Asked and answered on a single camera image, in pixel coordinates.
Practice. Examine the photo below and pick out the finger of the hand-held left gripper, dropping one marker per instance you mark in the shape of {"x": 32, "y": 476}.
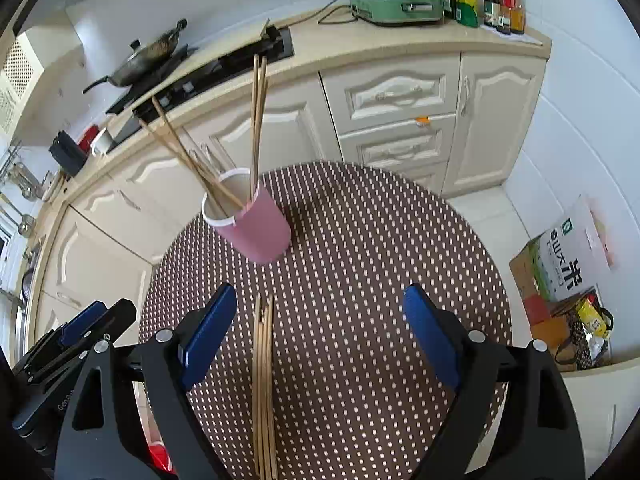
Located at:
{"x": 82, "y": 322}
{"x": 117, "y": 317}

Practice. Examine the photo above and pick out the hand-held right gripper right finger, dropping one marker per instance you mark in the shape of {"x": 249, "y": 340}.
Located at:
{"x": 431, "y": 332}

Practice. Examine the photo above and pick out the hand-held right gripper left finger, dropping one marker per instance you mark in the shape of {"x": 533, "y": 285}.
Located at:
{"x": 210, "y": 330}

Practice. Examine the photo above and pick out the pile of light chopsticks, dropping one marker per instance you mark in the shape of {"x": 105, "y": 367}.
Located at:
{"x": 262, "y": 385}

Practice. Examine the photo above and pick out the pink cup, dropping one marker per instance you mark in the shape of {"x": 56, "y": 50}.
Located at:
{"x": 260, "y": 230}

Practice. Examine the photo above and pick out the bundle of chopsticks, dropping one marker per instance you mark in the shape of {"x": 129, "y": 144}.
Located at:
{"x": 257, "y": 135}

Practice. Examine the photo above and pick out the round brown polka-dot table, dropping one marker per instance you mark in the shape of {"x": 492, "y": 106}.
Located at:
{"x": 350, "y": 260}

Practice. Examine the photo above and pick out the red carton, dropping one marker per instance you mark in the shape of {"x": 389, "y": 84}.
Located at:
{"x": 537, "y": 310}

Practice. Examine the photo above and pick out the cardboard box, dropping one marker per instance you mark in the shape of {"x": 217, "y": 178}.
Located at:
{"x": 522, "y": 270}

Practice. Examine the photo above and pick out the steel slotted spatula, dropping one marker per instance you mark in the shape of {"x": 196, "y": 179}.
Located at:
{"x": 20, "y": 217}

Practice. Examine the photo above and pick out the red plastic item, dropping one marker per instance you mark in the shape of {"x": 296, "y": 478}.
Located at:
{"x": 161, "y": 460}

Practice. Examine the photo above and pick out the steel ladle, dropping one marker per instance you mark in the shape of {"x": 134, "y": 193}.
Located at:
{"x": 25, "y": 182}

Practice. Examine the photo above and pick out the patterned bag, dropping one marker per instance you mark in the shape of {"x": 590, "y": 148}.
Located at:
{"x": 585, "y": 350}

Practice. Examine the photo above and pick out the small cream drawer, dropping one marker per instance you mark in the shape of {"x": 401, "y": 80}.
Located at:
{"x": 420, "y": 177}

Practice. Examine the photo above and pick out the green white rice bag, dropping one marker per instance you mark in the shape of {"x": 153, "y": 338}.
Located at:
{"x": 570, "y": 255}

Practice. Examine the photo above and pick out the black box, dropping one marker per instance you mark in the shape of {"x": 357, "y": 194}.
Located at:
{"x": 67, "y": 152}

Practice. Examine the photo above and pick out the white mug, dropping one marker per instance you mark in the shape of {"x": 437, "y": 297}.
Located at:
{"x": 102, "y": 142}

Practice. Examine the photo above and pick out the red cup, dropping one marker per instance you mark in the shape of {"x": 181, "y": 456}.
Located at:
{"x": 87, "y": 135}

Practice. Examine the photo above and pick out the medium cream drawer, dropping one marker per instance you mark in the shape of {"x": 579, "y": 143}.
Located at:
{"x": 400, "y": 147}

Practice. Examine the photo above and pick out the orange scrap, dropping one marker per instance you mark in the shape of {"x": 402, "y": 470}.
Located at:
{"x": 424, "y": 121}

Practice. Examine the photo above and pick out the wide arched cabinet door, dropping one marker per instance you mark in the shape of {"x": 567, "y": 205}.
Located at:
{"x": 290, "y": 130}

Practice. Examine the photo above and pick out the narrow cream cabinet door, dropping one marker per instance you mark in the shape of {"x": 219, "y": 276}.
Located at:
{"x": 495, "y": 125}

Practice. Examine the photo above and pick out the large cream drawer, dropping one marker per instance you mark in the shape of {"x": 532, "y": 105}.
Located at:
{"x": 395, "y": 92}

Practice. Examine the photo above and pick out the black glass gas stove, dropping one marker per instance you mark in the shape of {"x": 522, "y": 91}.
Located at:
{"x": 210, "y": 77}

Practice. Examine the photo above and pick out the cream range hood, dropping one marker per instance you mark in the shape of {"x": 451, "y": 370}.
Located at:
{"x": 30, "y": 75}

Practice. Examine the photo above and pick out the dirty steel wok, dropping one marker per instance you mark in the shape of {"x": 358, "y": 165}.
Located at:
{"x": 145, "y": 57}

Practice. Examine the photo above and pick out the beige board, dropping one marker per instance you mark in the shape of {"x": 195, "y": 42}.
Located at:
{"x": 245, "y": 47}

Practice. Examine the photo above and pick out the white paper sheet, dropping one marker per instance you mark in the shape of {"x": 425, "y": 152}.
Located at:
{"x": 530, "y": 37}

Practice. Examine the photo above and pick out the red label sauce bottle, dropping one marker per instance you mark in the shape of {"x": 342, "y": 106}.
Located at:
{"x": 513, "y": 7}

